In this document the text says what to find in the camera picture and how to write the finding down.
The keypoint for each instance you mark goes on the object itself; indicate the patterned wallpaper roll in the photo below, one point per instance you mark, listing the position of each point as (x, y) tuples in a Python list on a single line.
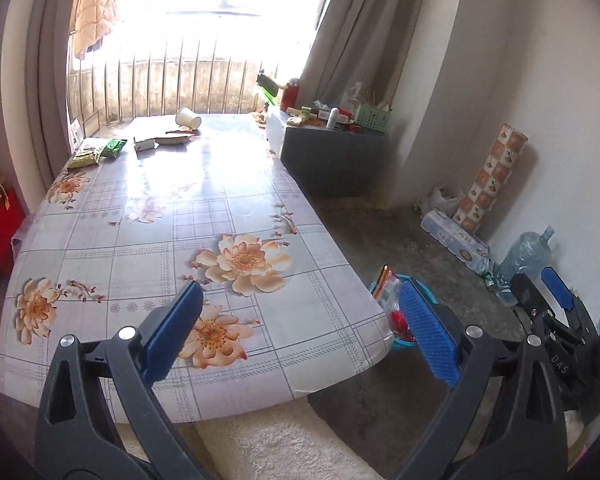
[(490, 180)]

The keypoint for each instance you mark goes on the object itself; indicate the green plastic basket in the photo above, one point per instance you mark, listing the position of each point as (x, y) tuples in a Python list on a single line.
[(374, 120)]

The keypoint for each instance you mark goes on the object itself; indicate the hanging beige jacket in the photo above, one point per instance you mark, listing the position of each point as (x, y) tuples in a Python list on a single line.
[(97, 5)]

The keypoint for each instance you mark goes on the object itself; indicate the red gift bag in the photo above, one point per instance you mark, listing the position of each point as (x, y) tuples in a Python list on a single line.
[(0, 230)]

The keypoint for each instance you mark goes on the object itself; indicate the blue plastic basket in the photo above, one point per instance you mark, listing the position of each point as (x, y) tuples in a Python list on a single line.
[(405, 346)]

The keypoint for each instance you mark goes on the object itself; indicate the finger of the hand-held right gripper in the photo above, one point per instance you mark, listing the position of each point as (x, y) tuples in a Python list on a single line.
[(557, 287), (532, 300)]

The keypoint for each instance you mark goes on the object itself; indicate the small green bottle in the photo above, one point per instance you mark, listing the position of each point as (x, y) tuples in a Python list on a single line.
[(488, 281)]

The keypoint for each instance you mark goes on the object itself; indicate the metal window railing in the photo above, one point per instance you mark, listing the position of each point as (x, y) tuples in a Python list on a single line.
[(190, 85)]

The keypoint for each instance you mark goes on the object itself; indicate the small green packet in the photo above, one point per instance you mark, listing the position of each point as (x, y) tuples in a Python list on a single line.
[(113, 149)]

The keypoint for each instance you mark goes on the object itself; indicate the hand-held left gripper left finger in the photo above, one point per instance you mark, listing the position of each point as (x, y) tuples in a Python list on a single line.
[(175, 325)]

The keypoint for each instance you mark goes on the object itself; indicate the beige curtain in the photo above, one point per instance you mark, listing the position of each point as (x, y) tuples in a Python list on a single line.
[(380, 25), (40, 60)]

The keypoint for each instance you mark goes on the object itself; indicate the white and blue package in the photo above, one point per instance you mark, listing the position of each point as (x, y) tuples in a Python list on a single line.
[(455, 240)]

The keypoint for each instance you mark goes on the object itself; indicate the large clear water jug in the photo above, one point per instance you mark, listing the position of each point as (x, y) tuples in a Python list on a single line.
[(522, 260)]

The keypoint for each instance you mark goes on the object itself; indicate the clear zip bag red packaging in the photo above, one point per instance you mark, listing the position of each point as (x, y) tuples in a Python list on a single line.
[(392, 305)]

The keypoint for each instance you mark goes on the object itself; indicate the small white bottle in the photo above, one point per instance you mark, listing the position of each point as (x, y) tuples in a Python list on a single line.
[(333, 118)]

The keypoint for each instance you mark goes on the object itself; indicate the flat beige snack packet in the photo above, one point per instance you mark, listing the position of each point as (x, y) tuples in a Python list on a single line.
[(175, 137)]

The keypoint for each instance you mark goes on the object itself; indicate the white plastic bag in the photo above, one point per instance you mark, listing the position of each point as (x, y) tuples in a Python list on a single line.
[(352, 95), (440, 200)]

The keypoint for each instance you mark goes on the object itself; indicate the red bottle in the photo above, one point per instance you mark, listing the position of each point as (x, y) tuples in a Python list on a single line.
[(290, 96)]

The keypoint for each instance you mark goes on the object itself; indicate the small white box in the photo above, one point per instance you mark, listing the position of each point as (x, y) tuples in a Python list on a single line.
[(145, 144)]

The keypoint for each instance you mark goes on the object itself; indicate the yellow-green packet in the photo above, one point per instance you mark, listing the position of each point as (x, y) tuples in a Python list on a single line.
[(86, 158)]

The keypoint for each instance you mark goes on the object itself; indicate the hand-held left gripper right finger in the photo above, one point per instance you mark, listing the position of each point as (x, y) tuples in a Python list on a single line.
[(430, 330)]

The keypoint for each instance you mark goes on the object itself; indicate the grey cabinet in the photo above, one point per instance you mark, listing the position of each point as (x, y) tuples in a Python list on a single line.
[(340, 160)]

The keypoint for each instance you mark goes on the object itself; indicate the white paper cup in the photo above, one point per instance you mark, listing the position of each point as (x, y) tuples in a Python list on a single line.
[(189, 119)]

